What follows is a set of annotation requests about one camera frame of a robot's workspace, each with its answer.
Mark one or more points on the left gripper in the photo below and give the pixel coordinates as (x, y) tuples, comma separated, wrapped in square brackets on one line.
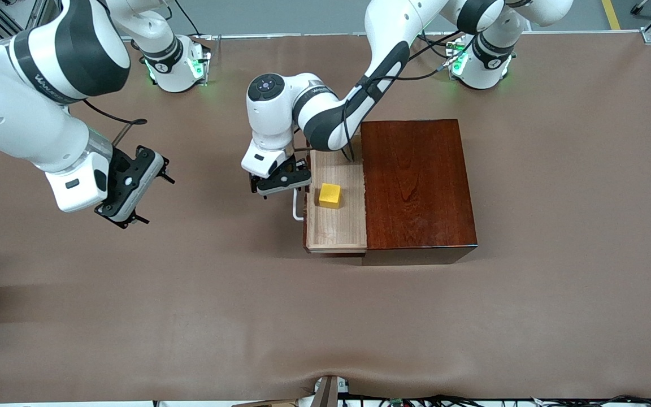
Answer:
[(301, 167)]

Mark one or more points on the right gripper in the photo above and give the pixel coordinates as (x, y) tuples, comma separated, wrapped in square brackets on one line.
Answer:
[(121, 163)]

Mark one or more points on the yellow block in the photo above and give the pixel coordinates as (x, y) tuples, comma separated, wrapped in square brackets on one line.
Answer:
[(329, 195)]

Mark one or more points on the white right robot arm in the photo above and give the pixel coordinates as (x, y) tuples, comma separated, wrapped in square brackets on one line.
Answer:
[(20, 113)]

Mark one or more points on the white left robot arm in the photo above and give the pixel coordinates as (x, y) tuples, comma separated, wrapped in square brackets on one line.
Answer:
[(272, 118)]

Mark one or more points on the dark wooden cabinet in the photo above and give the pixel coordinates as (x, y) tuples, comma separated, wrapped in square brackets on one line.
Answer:
[(421, 192)]

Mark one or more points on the brown table cover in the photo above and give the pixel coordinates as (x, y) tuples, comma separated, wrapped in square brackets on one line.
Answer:
[(190, 311)]

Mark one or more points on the brown cardboard piece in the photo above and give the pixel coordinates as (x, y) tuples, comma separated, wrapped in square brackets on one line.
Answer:
[(269, 403)]

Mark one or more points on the yellow floor tape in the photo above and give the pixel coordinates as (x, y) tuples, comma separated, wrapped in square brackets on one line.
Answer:
[(612, 16)]

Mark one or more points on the black caster wheel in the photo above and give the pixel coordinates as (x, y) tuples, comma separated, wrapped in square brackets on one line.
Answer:
[(639, 8)]

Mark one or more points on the clear table edge rail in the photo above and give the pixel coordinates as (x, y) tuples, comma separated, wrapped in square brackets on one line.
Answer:
[(246, 36)]

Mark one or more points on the metal table bracket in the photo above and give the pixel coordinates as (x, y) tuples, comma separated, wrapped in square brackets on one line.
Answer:
[(328, 393)]

